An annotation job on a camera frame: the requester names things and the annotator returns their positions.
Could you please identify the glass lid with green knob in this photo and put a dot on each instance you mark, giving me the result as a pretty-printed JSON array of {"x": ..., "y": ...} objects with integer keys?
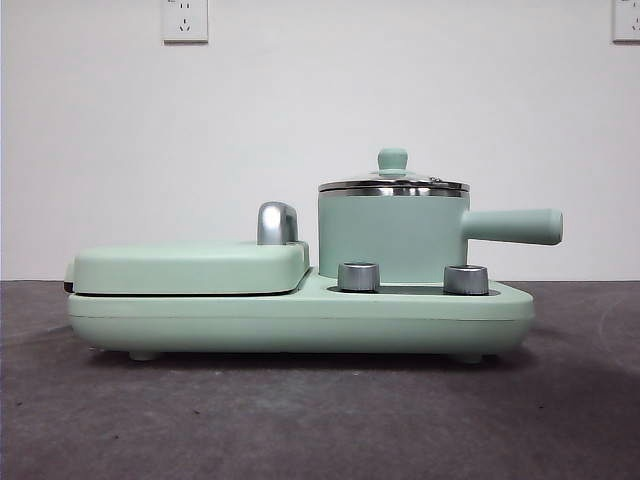
[{"x": 394, "y": 159}]

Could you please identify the white wall socket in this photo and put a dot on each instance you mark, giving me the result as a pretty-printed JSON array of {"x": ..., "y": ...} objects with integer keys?
[
  {"x": 184, "y": 20},
  {"x": 627, "y": 20}
]

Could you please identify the mint green breakfast machine base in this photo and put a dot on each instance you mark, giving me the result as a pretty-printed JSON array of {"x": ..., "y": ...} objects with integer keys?
[{"x": 300, "y": 325}]

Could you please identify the mint green hinged grill cover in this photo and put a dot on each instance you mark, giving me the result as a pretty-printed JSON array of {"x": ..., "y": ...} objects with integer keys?
[{"x": 175, "y": 265}]

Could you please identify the silver control knob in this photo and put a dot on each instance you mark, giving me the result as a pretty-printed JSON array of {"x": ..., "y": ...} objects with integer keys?
[
  {"x": 359, "y": 276},
  {"x": 465, "y": 279}
]

